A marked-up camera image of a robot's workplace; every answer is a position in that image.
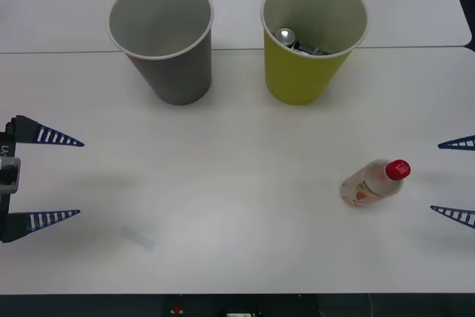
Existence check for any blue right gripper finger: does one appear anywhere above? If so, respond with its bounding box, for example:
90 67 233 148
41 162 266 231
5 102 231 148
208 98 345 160
437 134 475 151
430 204 475 229

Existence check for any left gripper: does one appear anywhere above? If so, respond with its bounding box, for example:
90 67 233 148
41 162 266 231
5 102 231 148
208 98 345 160
0 115 85 244

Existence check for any clear bottle with red cap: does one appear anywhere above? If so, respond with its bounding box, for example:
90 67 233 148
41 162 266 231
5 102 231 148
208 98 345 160
339 158 412 209

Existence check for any dark robot torso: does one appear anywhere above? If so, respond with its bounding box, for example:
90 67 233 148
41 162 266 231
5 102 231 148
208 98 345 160
0 293 475 317

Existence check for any grey plastic waste bin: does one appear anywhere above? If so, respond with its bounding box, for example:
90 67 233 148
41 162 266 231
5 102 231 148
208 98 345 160
107 0 214 106

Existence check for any yellow-green plastic waste bin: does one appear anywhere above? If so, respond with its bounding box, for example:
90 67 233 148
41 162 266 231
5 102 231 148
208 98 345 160
260 0 370 105

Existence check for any black drink can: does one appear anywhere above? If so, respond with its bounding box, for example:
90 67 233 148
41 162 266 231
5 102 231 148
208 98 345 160
274 27 335 56

